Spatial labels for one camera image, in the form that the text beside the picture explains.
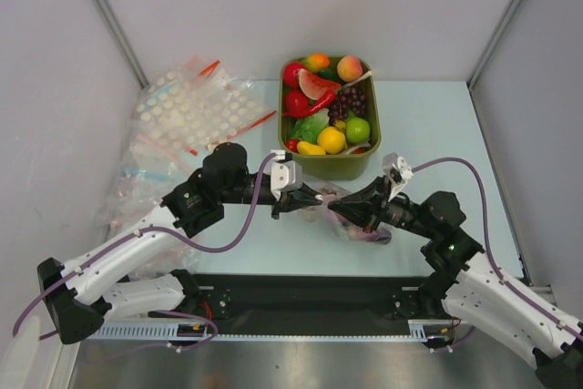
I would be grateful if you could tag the purple toy eggplant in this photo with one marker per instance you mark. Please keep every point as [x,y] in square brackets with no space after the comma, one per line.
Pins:
[379,236]

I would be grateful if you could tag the red toy apple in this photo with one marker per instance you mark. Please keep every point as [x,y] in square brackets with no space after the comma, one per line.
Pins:
[295,101]

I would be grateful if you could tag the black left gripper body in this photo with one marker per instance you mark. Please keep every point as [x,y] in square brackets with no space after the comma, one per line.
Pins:
[268,198]

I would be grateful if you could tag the dotted clear zip bag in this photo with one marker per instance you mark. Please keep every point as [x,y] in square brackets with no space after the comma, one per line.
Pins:
[196,106]

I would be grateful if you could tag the red toy tomato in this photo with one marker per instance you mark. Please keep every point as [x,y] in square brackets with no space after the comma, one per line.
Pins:
[292,145]

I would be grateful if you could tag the small purple toy grapes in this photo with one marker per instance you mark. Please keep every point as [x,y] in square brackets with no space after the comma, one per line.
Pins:
[349,102]

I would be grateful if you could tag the clear zip top bag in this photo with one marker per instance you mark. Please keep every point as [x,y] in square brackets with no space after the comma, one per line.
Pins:
[324,217]

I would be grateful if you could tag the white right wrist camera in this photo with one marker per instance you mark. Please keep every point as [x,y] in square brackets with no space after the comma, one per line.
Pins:
[398,173]

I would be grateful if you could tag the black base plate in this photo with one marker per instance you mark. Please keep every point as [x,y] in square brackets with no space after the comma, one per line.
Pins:
[332,302]

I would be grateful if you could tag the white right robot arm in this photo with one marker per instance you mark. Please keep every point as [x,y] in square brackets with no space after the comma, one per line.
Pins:
[470,286]

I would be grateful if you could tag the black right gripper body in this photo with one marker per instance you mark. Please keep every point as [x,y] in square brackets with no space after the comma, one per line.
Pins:
[379,206]

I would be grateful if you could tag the left aluminium corner post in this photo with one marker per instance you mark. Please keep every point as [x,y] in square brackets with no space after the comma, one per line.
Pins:
[121,41]

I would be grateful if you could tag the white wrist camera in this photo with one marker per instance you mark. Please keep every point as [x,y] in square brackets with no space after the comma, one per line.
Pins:
[286,174]
[398,173]

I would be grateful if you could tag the pile of clear zip bags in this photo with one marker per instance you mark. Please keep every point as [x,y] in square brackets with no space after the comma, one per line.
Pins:
[149,170]

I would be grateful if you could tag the toy watermelon slice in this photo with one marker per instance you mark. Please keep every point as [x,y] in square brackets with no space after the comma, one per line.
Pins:
[313,86]

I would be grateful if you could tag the orange green toy mango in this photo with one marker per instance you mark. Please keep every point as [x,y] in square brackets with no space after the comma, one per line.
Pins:
[316,62]

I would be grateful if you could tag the yellow toy apple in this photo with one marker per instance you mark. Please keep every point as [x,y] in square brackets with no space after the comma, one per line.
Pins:
[332,140]

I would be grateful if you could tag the green toy apple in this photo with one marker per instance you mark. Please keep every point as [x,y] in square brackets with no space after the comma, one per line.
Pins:
[357,130]

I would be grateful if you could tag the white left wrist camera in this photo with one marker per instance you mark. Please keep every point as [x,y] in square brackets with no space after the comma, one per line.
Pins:
[286,174]

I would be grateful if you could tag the peach toy fruit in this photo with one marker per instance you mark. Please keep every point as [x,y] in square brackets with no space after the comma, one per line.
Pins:
[349,68]

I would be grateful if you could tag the red toy chili pepper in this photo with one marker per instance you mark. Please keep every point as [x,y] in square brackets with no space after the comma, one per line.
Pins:
[322,103]

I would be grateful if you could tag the olive green plastic bin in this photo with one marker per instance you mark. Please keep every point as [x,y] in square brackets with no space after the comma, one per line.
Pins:
[352,162]

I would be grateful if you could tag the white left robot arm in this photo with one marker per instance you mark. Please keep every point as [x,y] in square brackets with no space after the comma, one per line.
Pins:
[81,294]

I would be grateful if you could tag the yellow toy banana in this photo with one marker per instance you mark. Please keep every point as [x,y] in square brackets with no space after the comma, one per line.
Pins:
[305,148]

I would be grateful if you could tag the white slotted cable duct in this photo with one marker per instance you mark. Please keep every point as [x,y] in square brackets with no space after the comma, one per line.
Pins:
[175,330]

